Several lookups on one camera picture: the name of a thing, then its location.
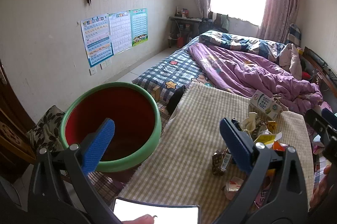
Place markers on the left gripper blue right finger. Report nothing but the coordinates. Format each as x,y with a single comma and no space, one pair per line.
239,144

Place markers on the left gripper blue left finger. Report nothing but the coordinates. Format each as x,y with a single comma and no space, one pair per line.
93,147

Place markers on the brown barcode snack wrapper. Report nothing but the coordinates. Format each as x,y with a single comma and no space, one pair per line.
221,161

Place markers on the person's right hand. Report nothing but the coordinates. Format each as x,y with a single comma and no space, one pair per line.
321,189

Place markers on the person's left hand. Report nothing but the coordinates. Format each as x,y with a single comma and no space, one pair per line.
145,219

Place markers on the yellow white snack bag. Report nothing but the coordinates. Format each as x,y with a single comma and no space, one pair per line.
268,139

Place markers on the orange snack wrapper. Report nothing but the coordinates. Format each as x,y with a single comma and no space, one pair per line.
277,146

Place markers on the white milk carton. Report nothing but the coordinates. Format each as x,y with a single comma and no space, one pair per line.
265,105

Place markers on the floral black white cushion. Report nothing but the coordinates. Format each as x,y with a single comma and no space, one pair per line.
46,132

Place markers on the dark wooden headboard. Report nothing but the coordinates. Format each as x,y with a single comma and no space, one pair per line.
319,71

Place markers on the red bin with green rim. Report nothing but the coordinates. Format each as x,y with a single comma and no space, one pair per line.
116,126

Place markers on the beige checkered mat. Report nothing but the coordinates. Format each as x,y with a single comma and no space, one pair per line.
176,182

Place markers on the pink snack wrapper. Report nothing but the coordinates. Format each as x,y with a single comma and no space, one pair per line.
263,192

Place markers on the purple quilt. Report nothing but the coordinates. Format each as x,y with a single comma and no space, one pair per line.
244,73

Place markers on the pink pillow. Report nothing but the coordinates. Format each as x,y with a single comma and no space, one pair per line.
289,60

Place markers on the blue plaid bed sheet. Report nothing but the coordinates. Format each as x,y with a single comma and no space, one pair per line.
177,70

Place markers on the patchwork blue blanket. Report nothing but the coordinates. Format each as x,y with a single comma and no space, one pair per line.
270,50

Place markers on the pink window curtain right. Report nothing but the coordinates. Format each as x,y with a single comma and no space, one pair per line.
278,16

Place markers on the dark side desk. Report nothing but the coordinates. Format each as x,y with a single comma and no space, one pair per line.
182,30

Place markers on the right teal wall poster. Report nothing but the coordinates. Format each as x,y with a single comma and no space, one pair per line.
139,26

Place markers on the middle white wall poster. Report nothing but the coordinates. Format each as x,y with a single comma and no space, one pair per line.
120,31

